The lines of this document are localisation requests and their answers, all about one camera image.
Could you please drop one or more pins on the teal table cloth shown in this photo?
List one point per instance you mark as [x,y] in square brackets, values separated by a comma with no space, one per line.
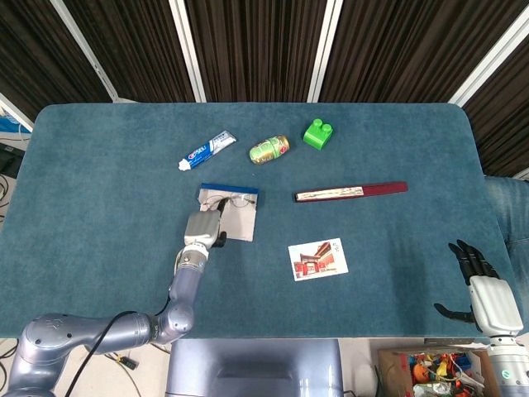
[103,207]

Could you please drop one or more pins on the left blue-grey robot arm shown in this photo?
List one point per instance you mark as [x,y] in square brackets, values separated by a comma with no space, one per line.
[182,314]

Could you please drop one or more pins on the blue-grey robot torso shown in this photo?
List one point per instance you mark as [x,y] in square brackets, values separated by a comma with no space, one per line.
[252,368]

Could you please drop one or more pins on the black rectangular electronic device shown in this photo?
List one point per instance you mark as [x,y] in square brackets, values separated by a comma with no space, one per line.
[10,159]

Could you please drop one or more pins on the dark red folding fan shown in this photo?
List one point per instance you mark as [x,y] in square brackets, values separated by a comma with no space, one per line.
[380,189]

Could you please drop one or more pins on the green toy building block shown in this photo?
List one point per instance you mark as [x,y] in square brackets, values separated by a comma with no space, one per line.
[317,136]

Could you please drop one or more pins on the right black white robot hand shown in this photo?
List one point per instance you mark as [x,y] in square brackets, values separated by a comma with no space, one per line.
[494,306]

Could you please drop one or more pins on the black-framed eyeglasses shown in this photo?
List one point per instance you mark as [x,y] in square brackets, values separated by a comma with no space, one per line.
[241,202]

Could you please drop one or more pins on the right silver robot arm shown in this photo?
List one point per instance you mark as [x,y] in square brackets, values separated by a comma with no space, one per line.
[512,372]

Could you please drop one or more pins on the blue printed bag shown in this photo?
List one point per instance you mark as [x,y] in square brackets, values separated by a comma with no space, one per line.
[12,124]

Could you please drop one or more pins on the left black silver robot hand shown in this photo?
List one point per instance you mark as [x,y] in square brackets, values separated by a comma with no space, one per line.
[202,227]

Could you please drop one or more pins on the cardboard box of toys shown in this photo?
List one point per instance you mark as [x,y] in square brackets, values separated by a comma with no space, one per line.
[392,372]

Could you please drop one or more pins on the blue glasses case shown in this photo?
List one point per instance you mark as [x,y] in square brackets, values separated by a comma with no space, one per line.
[241,225]

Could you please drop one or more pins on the blue white toothpaste tube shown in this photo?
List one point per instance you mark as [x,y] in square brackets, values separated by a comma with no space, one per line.
[204,152]

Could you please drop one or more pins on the small black floor connector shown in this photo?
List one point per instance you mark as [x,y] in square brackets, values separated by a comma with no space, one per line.
[128,362]

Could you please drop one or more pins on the dark brown pleated curtain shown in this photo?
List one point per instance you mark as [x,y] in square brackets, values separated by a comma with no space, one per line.
[136,45]
[29,54]
[256,45]
[401,45]
[504,124]

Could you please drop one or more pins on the white partition post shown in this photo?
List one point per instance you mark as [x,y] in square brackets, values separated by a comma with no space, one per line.
[324,51]
[489,58]
[14,109]
[84,51]
[188,51]

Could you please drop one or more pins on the green gold nesting doll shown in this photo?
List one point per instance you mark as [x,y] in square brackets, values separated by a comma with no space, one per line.
[268,149]

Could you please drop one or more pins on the white round object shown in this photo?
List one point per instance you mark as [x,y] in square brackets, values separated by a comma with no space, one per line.
[368,378]

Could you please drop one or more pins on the red gate photo postcard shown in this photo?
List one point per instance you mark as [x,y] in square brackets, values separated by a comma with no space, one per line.
[318,260]

